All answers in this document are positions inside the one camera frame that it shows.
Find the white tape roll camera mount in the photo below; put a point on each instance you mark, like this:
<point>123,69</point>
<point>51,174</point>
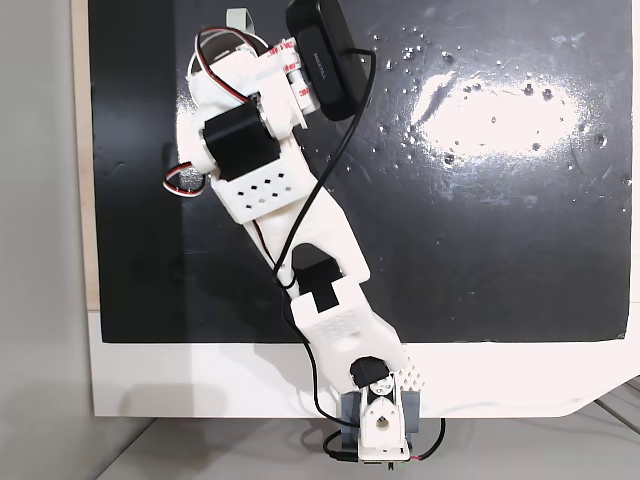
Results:
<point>305,92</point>

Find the black oval webcam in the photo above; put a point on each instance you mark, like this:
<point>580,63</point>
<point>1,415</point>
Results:
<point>325,60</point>

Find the pale green steel mug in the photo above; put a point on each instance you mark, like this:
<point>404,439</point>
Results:
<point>237,17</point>

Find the black table mat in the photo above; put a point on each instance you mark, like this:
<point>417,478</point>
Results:
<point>450,250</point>

